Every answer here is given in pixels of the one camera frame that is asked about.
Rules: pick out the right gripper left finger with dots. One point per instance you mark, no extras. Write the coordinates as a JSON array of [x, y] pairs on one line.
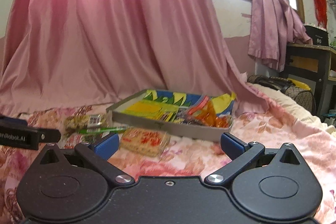
[[95, 157]]

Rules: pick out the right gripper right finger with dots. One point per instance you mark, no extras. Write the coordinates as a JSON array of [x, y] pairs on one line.
[[243, 156]]

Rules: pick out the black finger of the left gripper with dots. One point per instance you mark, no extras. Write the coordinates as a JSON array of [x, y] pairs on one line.
[[17, 133]]

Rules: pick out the green sausage stick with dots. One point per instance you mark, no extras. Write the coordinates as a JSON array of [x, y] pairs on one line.
[[100, 130]]

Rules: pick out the nut bar clear wrapper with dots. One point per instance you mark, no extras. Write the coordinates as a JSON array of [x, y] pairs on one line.
[[87, 123]]

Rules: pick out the rice cracker pack red text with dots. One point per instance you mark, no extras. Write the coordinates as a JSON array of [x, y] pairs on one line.
[[146, 142]]

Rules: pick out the purple white sachet packet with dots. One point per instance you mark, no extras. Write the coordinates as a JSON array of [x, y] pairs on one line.
[[182, 116]]

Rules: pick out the yellow green candy bar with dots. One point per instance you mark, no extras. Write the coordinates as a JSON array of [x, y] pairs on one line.
[[152, 110]]

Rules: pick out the orange snack packet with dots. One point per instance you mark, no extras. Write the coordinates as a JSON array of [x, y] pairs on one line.
[[203, 112]]

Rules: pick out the grey tray with cartoon towel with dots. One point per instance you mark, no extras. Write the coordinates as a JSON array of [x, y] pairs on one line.
[[194, 130]]

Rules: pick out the patterned brown bag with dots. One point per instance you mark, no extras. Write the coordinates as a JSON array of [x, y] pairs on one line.
[[300, 92]]

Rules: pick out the dark wooden desk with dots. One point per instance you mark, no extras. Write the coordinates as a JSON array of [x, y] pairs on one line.
[[313, 63]]

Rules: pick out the pink curtain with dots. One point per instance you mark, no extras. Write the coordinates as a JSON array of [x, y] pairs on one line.
[[82, 52]]

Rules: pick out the purple window curtain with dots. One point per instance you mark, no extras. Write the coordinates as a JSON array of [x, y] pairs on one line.
[[274, 24]]

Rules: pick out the black box on desk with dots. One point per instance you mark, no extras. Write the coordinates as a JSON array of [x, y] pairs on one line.
[[318, 35]]

